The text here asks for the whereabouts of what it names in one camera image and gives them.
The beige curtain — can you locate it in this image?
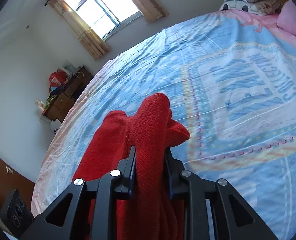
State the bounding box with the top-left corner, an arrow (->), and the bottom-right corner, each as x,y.
48,0 -> 110,60
131,0 -> 169,23

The red gift bag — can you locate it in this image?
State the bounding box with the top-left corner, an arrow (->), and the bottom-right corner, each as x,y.
48,70 -> 67,87

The far window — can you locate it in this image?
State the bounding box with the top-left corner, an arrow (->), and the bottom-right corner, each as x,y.
65,0 -> 141,40

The brown wooden desk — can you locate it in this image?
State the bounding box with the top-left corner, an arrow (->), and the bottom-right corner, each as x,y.
42,66 -> 93,122

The left beige curtain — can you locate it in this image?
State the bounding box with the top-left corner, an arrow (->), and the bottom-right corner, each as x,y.
48,0 -> 110,60

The red knitted sweater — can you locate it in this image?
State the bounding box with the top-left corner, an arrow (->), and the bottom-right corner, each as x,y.
73,93 -> 190,239

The right beige curtain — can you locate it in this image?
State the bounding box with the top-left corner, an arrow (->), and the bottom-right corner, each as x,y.
131,0 -> 169,23

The pink floral pillow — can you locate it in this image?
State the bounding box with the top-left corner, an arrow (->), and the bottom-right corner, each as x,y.
277,0 -> 296,37

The blue pink bed sheet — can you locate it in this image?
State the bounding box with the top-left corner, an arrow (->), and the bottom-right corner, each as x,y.
31,10 -> 296,239

